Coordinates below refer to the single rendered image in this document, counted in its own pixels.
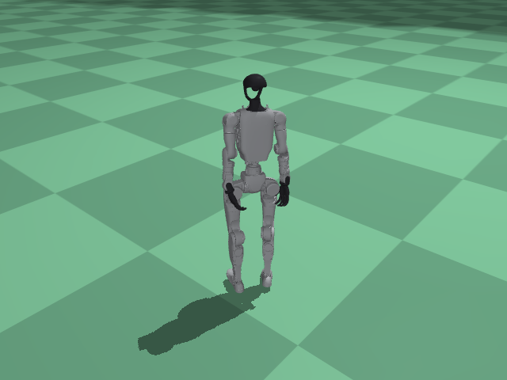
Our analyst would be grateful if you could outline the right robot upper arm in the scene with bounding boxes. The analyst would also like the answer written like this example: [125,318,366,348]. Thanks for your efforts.
[273,110,288,154]

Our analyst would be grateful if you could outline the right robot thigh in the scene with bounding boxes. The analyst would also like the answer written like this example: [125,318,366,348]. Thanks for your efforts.
[261,177,280,241]

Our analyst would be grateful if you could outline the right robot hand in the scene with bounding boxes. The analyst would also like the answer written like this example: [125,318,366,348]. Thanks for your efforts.
[275,176,290,207]

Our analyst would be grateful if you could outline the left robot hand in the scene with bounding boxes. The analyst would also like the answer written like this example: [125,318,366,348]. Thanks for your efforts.
[225,183,246,211]

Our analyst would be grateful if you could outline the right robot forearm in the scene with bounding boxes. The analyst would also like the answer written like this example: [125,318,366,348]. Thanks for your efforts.
[277,146,290,183]

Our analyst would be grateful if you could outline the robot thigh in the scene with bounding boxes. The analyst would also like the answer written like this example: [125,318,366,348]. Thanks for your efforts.
[261,177,280,241]
[223,179,246,246]

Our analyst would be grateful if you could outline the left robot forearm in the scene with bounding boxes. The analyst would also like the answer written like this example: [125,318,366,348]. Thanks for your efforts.
[222,148,234,190]

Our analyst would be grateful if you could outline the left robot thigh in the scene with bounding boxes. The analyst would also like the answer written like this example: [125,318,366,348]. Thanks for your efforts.
[223,179,246,246]

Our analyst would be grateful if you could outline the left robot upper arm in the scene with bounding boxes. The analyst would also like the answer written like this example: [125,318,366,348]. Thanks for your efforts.
[222,112,240,159]

